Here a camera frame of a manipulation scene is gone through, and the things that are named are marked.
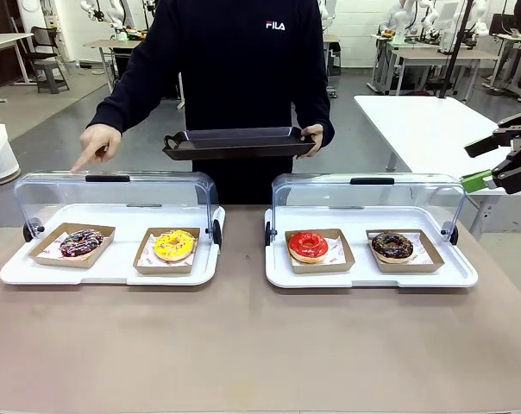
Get purple sprinkled chocolate donut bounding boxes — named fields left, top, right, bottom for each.
left=60, top=229, right=105, bottom=260

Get dark chocolate nut donut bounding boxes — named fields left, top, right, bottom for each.
left=371, top=231, right=415, bottom=263

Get black serving tray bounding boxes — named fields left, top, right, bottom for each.
left=162, top=126, right=317, bottom=161

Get person's right forearm navy sleeve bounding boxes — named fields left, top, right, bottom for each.
left=86, top=55, right=158, bottom=135

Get person's left forearm navy sleeve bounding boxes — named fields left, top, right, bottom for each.
left=292, top=72, right=336, bottom=135

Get red donut in tray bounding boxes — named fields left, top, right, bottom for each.
left=284, top=228, right=355, bottom=275

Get yellow sprinkled donut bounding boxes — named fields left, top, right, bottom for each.
left=154, top=229, right=198, bottom=262

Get red glazed donut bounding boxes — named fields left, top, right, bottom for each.
left=287, top=231, right=330, bottom=264

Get yellow donut in tray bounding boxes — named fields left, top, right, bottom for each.
left=133, top=227, right=201, bottom=275

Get person in navy FILA sweatshirt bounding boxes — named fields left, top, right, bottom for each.
left=129, top=0, right=333, bottom=206

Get person's right hand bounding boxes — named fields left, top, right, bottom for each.
left=70, top=123, right=123, bottom=173

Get person's left hand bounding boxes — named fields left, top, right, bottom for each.
left=295, top=123, right=326, bottom=160

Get white rectangular table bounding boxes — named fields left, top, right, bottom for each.
left=354, top=94, right=521, bottom=236

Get white printed paper liner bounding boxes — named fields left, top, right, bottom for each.
left=286, top=235, right=346, bottom=264
left=370, top=232, right=434, bottom=265
left=139, top=235, right=198, bottom=267

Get wood-top table grey legs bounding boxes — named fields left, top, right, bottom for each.
left=389, top=47, right=499, bottom=103

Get black tripod pole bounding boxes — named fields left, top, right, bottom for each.
left=436, top=0, right=477, bottom=99

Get clear display case lid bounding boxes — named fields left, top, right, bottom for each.
left=265, top=172, right=467, bottom=248
left=13, top=171, right=223, bottom=251

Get dark grey chair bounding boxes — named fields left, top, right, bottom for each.
left=29, top=25, right=71, bottom=95

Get white display case base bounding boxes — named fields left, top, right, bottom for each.
left=264, top=206, right=480, bottom=289
left=0, top=203, right=226, bottom=286

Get white desk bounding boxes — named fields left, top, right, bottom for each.
left=0, top=32, right=35, bottom=104

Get wood-top table white legs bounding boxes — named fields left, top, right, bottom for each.
left=83, top=38, right=143, bottom=108

